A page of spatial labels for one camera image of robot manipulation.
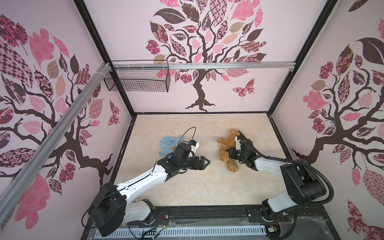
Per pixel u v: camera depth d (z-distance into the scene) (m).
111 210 0.40
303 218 0.73
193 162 0.70
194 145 0.73
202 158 0.71
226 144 0.92
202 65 0.93
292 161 0.49
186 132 0.62
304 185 0.45
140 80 1.22
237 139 0.86
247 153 0.72
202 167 0.69
